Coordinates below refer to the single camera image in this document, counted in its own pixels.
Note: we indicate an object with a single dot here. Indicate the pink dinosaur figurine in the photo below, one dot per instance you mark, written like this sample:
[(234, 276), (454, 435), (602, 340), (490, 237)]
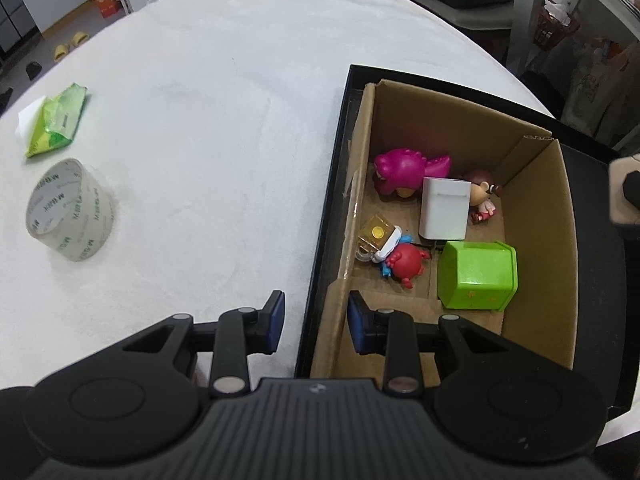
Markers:
[(402, 171)]

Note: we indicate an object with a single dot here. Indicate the green wet wipes pack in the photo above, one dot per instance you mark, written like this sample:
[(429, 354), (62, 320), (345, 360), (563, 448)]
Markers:
[(50, 123)]

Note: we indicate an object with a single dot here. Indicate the white tablecloth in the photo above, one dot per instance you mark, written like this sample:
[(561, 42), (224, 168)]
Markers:
[(213, 124)]

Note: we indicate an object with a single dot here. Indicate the white usb charger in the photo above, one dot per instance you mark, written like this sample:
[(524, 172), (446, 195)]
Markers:
[(444, 209)]

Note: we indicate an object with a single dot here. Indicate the red basket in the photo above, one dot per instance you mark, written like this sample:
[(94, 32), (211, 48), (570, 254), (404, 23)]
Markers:
[(554, 25)]

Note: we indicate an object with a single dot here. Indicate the brown cardboard box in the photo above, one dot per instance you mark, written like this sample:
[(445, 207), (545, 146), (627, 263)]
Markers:
[(534, 215)]

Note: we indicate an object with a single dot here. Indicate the yellow slipper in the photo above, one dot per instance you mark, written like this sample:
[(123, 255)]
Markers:
[(79, 38), (60, 52)]

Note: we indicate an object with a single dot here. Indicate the clear tape roll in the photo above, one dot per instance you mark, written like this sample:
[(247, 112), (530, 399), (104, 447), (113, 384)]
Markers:
[(69, 212)]

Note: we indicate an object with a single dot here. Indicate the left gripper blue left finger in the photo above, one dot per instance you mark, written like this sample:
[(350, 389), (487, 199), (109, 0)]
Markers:
[(240, 333)]

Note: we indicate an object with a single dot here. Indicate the lavender cube figurine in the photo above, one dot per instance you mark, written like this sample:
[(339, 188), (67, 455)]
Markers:
[(623, 212)]

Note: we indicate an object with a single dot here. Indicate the black shallow tray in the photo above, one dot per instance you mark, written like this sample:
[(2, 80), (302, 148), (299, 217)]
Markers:
[(605, 352)]

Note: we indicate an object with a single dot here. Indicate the small red blue figurine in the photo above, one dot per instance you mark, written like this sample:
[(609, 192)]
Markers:
[(391, 249)]

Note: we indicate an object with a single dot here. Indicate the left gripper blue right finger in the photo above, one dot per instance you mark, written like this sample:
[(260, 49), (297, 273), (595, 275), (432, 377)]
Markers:
[(388, 333)]

